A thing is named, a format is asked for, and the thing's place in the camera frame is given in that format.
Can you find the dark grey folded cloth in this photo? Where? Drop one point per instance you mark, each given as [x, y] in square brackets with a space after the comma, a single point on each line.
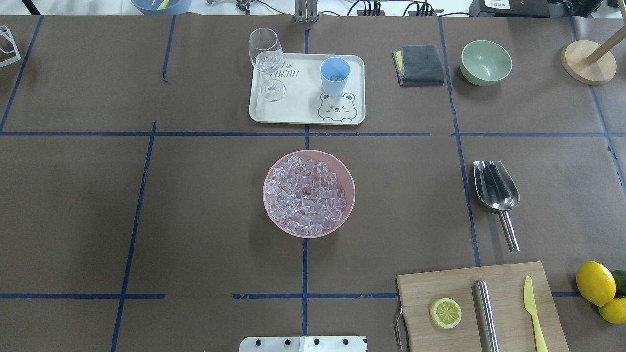
[418, 66]

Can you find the white serving tray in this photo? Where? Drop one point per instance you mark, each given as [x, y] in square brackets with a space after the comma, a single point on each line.
[304, 100]

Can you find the light blue cup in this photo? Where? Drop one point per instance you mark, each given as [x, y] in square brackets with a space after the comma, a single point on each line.
[334, 73]

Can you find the aluminium frame post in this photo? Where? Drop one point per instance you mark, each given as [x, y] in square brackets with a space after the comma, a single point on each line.
[306, 11]

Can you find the clear ice cubes pile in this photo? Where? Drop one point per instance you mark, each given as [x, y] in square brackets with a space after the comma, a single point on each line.
[308, 193]

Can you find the wooden paper towel stand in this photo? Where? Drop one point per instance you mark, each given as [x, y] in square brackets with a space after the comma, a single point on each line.
[590, 62]

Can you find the green lime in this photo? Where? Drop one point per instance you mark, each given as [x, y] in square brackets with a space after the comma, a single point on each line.
[619, 276]

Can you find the blue bowl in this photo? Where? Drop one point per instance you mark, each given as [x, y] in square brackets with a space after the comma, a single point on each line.
[175, 7]

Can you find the metal ice scoop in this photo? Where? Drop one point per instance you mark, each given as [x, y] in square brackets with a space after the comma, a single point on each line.
[497, 193]

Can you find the white wire cup rack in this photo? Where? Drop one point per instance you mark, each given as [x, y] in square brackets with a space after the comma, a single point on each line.
[8, 47]

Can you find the lemon half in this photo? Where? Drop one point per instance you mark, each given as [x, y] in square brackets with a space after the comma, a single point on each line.
[445, 313]

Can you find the metal muddler bar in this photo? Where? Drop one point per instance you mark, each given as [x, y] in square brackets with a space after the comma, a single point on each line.
[485, 318]

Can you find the yellow plastic knife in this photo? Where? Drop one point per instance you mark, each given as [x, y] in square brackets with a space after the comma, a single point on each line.
[531, 308]

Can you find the pink bowl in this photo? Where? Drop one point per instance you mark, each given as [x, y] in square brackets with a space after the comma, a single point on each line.
[309, 193]

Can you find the wooden cutting board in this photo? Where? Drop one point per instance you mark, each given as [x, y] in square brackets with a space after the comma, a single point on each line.
[513, 325]

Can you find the clear wine glass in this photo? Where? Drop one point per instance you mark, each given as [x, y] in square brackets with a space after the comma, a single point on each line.
[266, 56]

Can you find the yellow lemon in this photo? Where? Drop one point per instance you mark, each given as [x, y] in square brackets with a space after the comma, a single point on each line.
[596, 283]
[614, 312]

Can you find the green ceramic bowl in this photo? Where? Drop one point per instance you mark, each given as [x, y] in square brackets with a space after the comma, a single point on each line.
[485, 63]

